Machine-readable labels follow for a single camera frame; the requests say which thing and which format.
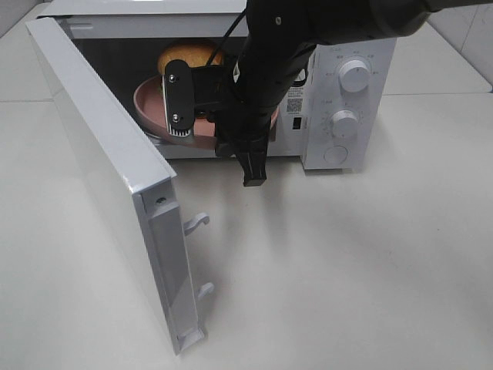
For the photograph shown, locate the white microwave oven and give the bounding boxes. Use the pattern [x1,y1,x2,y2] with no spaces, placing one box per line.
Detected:
[27,1,395,170]

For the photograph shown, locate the pink round plate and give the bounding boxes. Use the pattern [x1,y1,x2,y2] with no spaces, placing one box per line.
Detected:
[132,75,279,150]

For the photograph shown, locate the white microwave knob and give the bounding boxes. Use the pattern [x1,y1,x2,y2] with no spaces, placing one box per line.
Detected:
[330,110,359,139]
[338,59,371,93]

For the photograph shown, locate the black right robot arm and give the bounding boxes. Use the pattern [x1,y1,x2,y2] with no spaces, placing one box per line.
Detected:
[214,0,471,187]

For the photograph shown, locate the round white door button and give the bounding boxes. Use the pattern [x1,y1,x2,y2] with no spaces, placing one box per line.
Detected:
[324,146,348,166]

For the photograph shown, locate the burger with lettuce and cheese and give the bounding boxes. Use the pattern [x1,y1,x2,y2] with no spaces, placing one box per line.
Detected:
[157,39,216,76]

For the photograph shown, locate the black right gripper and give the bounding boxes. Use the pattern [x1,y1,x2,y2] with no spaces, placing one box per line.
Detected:
[214,69,285,187]

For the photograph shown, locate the white microwave door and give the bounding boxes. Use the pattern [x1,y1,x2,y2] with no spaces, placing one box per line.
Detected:
[26,18,213,353]

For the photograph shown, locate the black thin cable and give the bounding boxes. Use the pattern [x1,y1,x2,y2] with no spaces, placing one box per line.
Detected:
[206,9,250,69]

